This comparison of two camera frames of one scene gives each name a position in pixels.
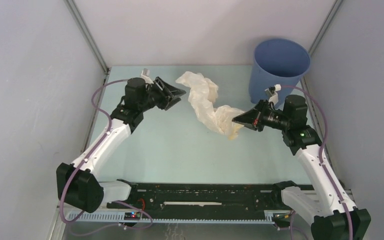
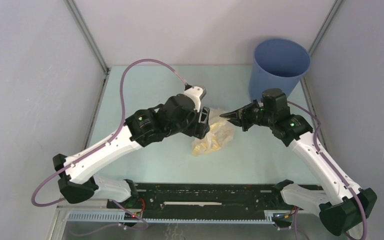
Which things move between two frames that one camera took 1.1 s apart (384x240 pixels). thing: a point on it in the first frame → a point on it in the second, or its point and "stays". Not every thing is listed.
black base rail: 205,197 stays
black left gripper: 174,91 → 199,129
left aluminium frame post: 87,35 stays
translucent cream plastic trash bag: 203,94 → 221,133
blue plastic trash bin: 277,61 stays
